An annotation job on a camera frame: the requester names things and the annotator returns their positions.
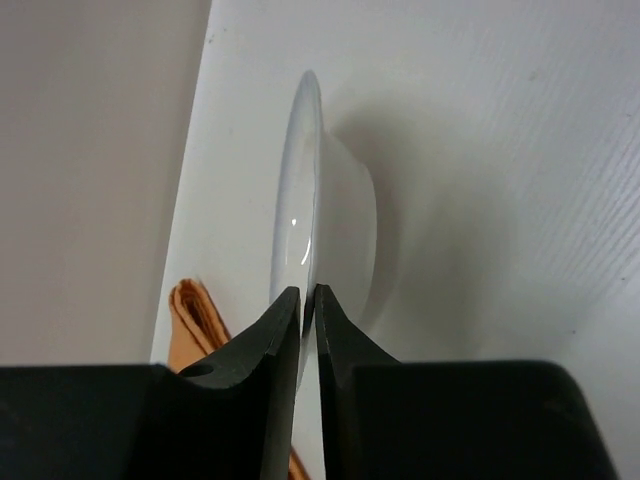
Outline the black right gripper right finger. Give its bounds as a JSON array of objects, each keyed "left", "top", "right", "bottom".
[{"left": 315, "top": 285, "right": 617, "bottom": 479}]

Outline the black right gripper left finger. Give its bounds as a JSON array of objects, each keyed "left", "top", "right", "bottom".
[{"left": 1, "top": 287, "right": 300, "bottom": 479}]

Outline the orange cloth napkin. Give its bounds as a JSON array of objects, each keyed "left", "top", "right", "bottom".
[{"left": 168, "top": 279, "right": 308, "bottom": 479}]

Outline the white paper plate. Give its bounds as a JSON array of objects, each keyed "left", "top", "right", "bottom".
[{"left": 269, "top": 70, "right": 377, "bottom": 371}]

